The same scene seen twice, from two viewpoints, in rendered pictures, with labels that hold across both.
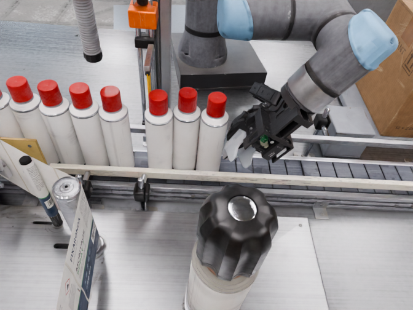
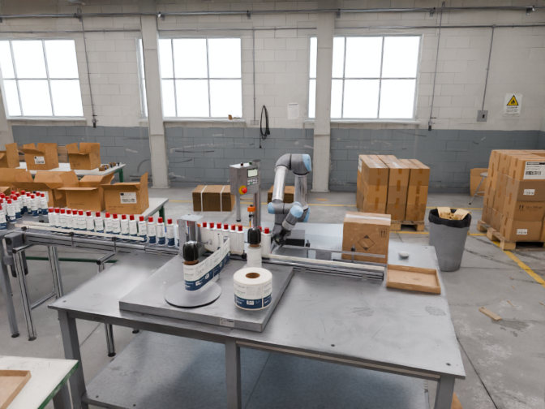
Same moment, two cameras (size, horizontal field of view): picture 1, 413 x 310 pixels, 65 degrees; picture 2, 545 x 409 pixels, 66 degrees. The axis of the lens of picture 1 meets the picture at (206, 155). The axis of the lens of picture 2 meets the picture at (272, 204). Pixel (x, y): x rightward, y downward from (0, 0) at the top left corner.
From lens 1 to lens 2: 2.23 m
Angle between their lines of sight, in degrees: 38
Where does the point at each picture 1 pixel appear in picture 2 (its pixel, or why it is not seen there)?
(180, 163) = not seen: hidden behind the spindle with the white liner
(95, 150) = (233, 244)
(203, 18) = (279, 218)
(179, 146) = not seen: hidden behind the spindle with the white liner
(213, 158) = (266, 248)
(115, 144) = (239, 242)
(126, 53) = not seen: hidden behind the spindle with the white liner
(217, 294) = (250, 250)
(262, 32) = (276, 211)
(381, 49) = (296, 212)
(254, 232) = (254, 230)
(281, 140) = (281, 237)
